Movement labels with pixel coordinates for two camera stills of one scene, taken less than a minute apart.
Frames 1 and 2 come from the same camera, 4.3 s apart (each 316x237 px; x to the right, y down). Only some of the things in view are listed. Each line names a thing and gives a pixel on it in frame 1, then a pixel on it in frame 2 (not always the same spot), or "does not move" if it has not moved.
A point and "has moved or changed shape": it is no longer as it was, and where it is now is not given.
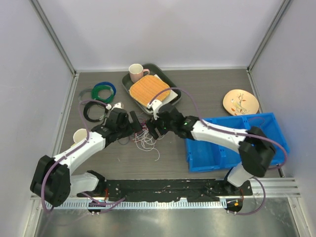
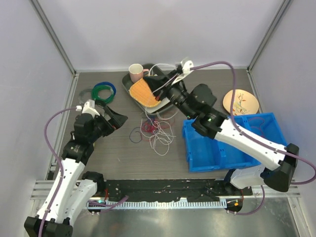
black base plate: x=168 y=190 does not move
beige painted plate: x=239 y=102 does not move
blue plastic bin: x=202 y=156 does not move
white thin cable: x=145 y=141 -> x=158 y=130
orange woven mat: x=143 y=89 does not move
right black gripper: x=152 y=129 -> x=155 y=82
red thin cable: x=144 y=124 does not move
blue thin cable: x=121 y=143 has moved or changed shape
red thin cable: x=259 y=118 does not move
